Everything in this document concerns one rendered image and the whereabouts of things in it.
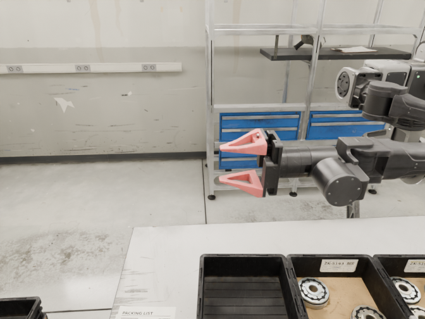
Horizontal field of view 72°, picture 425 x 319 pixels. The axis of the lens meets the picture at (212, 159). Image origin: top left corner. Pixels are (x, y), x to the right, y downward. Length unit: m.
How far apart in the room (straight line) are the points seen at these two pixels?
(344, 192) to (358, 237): 1.16
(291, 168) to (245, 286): 0.68
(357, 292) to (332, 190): 0.76
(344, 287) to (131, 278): 0.82
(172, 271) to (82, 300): 1.04
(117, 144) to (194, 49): 1.43
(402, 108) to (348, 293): 0.63
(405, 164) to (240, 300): 0.70
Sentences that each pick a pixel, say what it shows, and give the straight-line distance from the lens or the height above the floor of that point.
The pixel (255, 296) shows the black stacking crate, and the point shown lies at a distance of 1.10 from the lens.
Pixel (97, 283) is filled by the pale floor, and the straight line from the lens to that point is 2.34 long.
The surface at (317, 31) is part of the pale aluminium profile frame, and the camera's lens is 2.57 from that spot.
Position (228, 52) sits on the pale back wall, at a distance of 3.31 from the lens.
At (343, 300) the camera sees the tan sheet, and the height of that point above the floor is 0.83.
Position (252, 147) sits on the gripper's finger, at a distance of 0.48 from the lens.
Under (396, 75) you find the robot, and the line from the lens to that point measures 1.18.
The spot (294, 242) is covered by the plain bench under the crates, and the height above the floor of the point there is 0.70.
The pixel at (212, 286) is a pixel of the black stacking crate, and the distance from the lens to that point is 1.12.
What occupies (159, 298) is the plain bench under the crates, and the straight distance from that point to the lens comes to 1.27.
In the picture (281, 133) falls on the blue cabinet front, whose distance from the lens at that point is 2.73.
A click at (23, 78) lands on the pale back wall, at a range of 3.79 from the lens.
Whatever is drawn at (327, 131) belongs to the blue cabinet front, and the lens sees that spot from 2.87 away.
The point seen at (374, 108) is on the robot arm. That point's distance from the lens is 0.98.
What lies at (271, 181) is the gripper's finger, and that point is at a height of 1.43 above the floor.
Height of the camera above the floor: 1.70
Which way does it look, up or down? 28 degrees down
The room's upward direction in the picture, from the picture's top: straight up
